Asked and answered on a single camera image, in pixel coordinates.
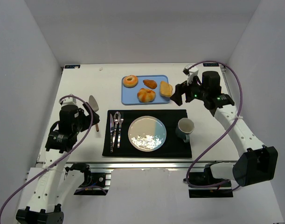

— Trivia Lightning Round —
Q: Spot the metal spatula wooden handle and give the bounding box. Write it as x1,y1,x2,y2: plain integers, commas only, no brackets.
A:
88,95,99,132

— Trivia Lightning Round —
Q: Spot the round orange striped bun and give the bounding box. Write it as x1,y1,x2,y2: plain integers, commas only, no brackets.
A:
137,88,156,103

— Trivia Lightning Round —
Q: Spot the glazed ring donut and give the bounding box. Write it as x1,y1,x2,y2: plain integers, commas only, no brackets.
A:
123,75,139,88

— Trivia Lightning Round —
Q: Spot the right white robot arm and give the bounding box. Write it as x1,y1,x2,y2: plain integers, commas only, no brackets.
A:
170,68,278,187

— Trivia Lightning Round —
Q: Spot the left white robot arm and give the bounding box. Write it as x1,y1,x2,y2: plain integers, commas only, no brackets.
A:
16,103,99,224

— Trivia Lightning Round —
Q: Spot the toast bread slice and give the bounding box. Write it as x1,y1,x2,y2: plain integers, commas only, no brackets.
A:
160,81,173,98

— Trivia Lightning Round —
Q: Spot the right blue corner label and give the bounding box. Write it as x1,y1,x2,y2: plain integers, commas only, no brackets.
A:
203,63,219,67

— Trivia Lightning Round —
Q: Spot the blue corner label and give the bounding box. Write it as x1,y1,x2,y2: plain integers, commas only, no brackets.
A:
203,63,219,67
64,64,80,69

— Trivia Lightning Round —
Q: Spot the silver knife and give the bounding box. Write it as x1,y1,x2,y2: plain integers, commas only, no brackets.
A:
110,114,114,153

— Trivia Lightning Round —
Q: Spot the small brown croissant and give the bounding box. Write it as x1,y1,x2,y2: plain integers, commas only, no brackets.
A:
143,79,157,89

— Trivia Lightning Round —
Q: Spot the dark green mug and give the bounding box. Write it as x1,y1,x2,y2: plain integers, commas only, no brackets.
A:
175,118,195,143

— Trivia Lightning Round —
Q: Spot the silver spoon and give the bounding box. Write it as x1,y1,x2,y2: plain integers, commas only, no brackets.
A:
112,112,121,144

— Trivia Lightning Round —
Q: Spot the silver fork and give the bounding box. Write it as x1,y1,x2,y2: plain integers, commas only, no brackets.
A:
117,112,124,148

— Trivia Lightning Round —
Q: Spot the blue plastic tray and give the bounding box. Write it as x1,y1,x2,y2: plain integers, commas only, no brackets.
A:
121,75,170,105

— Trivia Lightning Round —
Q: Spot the black placemat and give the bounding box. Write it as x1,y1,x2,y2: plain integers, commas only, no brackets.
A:
102,110,192,158

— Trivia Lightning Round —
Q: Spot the white and blue plate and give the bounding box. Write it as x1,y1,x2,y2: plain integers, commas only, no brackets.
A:
128,116,167,152

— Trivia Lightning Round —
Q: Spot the left blue corner label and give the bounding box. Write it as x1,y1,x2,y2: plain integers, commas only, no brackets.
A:
64,64,80,69

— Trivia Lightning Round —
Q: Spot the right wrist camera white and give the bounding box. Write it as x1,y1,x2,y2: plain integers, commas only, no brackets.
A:
183,64,199,86

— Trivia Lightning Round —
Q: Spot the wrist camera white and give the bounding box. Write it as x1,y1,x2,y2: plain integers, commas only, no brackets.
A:
59,94,77,107
183,64,199,86

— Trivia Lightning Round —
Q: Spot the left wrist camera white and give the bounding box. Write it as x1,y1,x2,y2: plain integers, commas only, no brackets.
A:
59,94,77,107

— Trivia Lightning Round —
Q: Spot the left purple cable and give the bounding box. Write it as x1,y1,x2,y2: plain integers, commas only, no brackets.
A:
0,96,95,224

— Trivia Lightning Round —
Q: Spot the purple cable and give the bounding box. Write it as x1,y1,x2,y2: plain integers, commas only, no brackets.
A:
185,61,245,192
0,96,95,224

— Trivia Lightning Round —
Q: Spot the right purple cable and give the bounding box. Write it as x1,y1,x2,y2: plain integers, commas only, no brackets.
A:
185,61,245,192

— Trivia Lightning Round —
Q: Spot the aluminium table edge rail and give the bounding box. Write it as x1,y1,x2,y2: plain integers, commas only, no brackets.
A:
36,160,240,169

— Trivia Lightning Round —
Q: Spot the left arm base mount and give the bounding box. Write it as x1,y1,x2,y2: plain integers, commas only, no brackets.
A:
64,163,111,196

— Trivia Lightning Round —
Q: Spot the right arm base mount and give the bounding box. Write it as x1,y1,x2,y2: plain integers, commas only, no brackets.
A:
188,164,233,198

